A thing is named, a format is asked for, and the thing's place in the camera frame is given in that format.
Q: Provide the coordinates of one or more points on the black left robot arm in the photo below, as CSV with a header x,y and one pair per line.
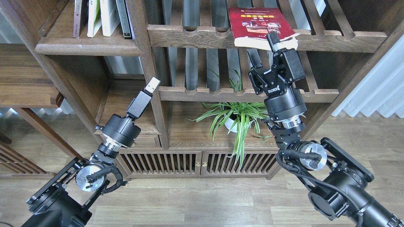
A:
x,y
52,206

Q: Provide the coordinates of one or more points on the white curtain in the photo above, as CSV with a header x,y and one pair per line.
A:
x,y
382,89

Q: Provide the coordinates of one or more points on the white plant pot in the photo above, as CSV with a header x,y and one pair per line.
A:
x,y
232,126

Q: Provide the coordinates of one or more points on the green spider plant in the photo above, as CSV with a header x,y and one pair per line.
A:
x,y
221,112

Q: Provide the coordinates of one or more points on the dark wooden bookshelf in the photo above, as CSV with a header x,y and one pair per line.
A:
x,y
100,76

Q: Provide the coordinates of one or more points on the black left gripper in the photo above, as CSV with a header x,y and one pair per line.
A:
x,y
121,131

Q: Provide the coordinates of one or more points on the dark maroon book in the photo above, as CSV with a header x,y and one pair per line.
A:
x,y
80,16

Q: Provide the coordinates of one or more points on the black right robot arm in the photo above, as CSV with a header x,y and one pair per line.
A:
x,y
335,180

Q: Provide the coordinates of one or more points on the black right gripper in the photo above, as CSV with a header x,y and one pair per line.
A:
x,y
283,101

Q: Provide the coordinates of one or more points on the dark green upright book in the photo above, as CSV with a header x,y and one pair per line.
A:
x,y
124,19

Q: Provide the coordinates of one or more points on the white upright book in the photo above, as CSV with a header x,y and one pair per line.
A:
x,y
109,16

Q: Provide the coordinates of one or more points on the red book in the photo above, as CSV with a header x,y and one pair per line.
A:
x,y
251,25

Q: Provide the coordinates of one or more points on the yellow green book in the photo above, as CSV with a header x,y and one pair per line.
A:
x,y
94,18

